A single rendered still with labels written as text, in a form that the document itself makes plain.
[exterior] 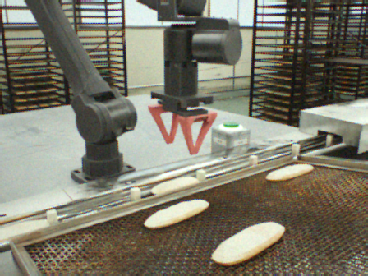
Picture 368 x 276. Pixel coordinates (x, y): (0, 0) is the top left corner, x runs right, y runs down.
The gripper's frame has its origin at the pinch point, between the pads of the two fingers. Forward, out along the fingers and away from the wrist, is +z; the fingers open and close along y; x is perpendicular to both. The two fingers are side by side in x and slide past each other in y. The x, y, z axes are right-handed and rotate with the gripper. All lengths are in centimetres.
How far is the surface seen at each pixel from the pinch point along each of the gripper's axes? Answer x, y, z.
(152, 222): -15.9, 16.9, 2.3
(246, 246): -13.2, 29.8, -0.3
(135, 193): -9.8, 0.8, 6.6
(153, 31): 254, -441, -15
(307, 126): 45.1, -6.3, 5.1
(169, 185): -2.8, 0.4, 7.0
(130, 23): 215, -440, -27
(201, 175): 4.1, 0.7, 6.7
